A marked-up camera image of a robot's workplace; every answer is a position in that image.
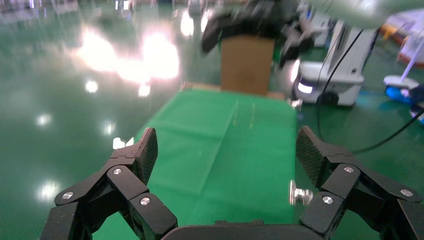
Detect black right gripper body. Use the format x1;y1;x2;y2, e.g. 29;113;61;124
216;0;304;38

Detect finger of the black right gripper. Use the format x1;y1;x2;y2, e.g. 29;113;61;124
279;29;316;69
201;13;234;54

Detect green cloth table mat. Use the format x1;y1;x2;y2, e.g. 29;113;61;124
94;88;298;240

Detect large plain cardboard box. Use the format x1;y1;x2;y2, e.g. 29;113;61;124
220;34;276;97

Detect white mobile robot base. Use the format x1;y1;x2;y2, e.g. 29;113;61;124
292;18;379;108

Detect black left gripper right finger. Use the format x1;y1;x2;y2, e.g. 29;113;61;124
295;125;423;239

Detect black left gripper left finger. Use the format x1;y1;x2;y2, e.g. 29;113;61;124
54;127;178;240

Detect thin black floor cable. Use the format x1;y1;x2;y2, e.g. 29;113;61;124
316;29;424;155

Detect blue lit robot base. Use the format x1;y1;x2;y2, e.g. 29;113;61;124
383;74;424;104

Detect silver table clamp bolt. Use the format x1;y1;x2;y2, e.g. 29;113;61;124
287;97;304;111
288;179;314;207

